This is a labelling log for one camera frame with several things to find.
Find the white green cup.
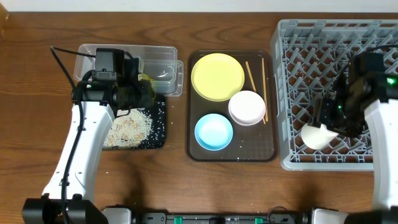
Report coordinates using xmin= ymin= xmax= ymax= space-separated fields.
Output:
xmin=300 ymin=124 xmax=338 ymax=150

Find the rice food waste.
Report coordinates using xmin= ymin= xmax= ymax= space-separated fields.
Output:
xmin=102 ymin=107 xmax=165 ymax=149

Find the pink bowl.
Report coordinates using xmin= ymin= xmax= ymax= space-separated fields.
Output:
xmin=228 ymin=90 xmax=266 ymax=126

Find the light blue bowl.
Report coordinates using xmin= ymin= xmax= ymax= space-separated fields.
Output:
xmin=194 ymin=113 xmax=233 ymax=151

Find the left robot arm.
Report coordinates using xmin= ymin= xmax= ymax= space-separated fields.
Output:
xmin=22 ymin=48 xmax=156 ymax=223

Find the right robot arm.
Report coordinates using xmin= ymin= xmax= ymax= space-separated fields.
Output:
xmin=309 ymin=46 xmax=397 ymax=223

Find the black waste tray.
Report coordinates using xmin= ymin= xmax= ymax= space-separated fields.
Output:
xmin=102 ymin=93 xmax=167 ymax=150

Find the grey dishwasher rack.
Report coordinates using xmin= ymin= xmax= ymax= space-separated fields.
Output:
xmin=271 ymin=19 xmax=397 ymax=171

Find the clear plastic bin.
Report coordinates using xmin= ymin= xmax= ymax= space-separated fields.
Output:
xmin=78 ymin=44 xmax=184 ymax=96

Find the right wooden chopstick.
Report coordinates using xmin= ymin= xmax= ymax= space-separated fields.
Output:
xmin=262 ymin=58 xmax=269 ymax=124

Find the dark brown serving tray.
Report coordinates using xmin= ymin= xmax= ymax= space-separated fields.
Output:
xmin=187 ymin=50 xmax=279 ymax=162

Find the yellow plate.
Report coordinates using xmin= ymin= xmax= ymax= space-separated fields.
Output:
xmin=191 ymin=53 xmax=245 ymax=101

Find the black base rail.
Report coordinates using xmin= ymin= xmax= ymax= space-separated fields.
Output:
xmin=102 ymin=205 xmax=349 ymax=224

